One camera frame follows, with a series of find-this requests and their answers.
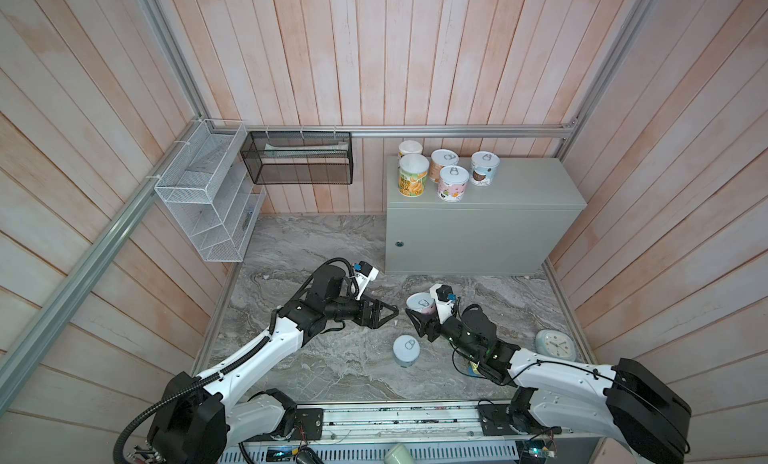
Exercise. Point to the blue can pull tab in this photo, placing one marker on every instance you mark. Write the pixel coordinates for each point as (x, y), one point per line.
(406, 350)

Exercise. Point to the tall can green label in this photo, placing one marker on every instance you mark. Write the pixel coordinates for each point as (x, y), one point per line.
(413, 170)

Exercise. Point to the black mesh basket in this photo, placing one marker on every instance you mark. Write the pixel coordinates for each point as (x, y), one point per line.
(299, 157)

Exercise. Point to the yellow can white lid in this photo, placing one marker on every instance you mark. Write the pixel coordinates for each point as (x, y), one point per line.
(408, 147)

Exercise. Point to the aluminium mounting rail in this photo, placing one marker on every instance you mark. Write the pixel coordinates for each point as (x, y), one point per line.
(345, 423)

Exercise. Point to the pink can pull tab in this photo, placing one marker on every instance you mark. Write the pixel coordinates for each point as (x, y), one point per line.
(452, 183)

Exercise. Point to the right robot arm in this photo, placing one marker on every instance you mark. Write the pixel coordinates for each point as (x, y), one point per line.
(625, 402)

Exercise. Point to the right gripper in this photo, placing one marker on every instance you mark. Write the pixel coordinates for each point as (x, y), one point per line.
(424, 325)

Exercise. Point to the pink can white lid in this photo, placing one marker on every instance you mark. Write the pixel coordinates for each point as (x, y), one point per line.
(421, 302)

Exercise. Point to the orange can pull tab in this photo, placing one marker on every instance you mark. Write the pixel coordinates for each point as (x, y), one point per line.
(439, 159)

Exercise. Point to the white cup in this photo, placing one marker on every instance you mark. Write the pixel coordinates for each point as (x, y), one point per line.
(399, 454)

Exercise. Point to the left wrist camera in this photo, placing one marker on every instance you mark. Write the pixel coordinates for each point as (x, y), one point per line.
(364, 274)

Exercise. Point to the white wire shelf rack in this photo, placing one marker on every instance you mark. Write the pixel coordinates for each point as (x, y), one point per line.
(208, 190)

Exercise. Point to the white round clock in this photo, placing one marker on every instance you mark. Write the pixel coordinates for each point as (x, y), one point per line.
(556, 344)

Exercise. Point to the silver can pull tab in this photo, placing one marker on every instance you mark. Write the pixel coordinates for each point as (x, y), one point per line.
(484, 165)

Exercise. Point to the grey metal cabinet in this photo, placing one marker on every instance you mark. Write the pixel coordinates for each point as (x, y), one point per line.
(508, 228)

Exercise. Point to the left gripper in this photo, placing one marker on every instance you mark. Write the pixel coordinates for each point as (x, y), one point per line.
(373, 321)

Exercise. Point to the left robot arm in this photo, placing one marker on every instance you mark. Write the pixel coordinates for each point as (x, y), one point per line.
(200, 416)

